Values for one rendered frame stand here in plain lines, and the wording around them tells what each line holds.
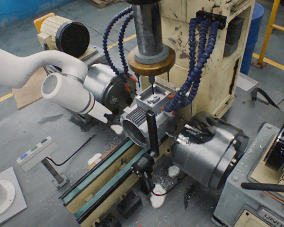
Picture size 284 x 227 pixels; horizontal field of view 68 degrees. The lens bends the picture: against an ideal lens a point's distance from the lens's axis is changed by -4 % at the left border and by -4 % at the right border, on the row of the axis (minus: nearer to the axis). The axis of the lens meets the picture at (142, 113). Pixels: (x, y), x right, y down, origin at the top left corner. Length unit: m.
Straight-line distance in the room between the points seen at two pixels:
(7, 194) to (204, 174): 0.95
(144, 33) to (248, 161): 0.52
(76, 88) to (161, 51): 0.32
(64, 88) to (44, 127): 0.86
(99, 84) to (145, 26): 0.43
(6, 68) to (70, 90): 0.18
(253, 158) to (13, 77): 0.73
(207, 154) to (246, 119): 0.64
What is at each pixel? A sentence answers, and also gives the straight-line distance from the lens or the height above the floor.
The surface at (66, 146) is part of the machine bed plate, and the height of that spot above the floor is 0.80.
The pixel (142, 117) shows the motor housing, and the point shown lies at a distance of 0.91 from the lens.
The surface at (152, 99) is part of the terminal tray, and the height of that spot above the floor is 1.14.
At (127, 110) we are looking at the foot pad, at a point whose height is 1.07.
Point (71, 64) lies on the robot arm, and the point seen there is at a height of 1.43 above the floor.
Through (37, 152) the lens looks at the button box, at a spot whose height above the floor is 1.07.
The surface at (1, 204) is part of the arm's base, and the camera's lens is 1.28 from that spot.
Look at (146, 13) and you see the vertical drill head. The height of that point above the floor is 1.51.
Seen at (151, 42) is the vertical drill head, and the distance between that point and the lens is 0.76.
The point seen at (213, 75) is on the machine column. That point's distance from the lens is 0.96.
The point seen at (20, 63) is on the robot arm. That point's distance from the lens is 0.67.
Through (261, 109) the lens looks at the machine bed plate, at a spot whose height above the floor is 0.80.
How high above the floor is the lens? 1.77
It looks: 46 degrees down
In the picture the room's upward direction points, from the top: 9 degrees counter-clockwise
